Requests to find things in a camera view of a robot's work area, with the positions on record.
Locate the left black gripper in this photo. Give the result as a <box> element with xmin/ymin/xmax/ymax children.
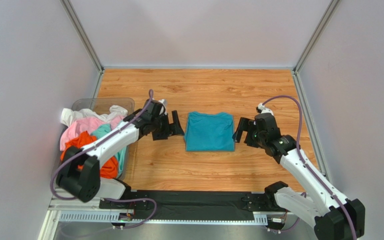
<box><xmin>151</xmin><ymin>110</ymin><xmax>185</xmax><ymax>140</ymax></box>

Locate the teal t shirt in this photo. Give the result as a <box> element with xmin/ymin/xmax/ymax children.
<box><xmin>184</xmin><ymin>111</ymin><xmax>235</xmax><ymax>152</ymax></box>

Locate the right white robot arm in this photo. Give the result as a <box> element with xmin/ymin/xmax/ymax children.
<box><xmin>232</xmin><ymin>112</ymin><xmax>366</xmax><ymax>240</ymax></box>

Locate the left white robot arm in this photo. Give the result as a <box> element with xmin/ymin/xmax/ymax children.
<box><xmin>50</xmin><ymin>99</ymin><xmax>185</xmax><ymax>203</ymax></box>

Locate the orange t shirt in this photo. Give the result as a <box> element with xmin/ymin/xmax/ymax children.
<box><xmin>60</xmin><ymin>130</ymin><xmax>119</xmax><ymax>179</ymax></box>

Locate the pink t shirt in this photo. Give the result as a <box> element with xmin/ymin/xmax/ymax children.
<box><xmin>59</xmin><ymin>115</ymin><xmax>125</xmax><ymax>152</ymax></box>

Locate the white t shirt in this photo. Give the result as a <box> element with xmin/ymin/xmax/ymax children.
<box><xmin>60</xmin><ymin>105</ymin><xmax>128</xmax><ymax>127</ymax></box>

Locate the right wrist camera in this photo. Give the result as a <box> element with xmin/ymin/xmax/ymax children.
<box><xmin>256</xmin><ymin>103</ymin><xmax>274</xmax><ymax>116</ymax></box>

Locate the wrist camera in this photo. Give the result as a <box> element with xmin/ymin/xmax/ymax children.
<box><xmin>159</xmin><ymin>99</ymin><xmax>168</xmax><ymax>107</ymax></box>
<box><xmin>256</xmin><ymin>103</ymin><xmax>274</xmax><ymax>116</ymax></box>

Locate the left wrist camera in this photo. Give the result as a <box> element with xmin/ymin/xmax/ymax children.
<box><xmin>159</xmin><ymin>99</ymin><xmax>168</xmax><ymax>107</ymax></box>

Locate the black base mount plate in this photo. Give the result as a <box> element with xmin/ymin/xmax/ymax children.
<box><xmin>99</xmin><ymin>190</ymin><xmax>284</xmax><ymax>221</ymax></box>

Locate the aluminium front frame rail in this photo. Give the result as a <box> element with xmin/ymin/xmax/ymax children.
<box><xmin>38</xmin><ymin>192</ymin><xmax>359</xmax><ymax>240</ymax></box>

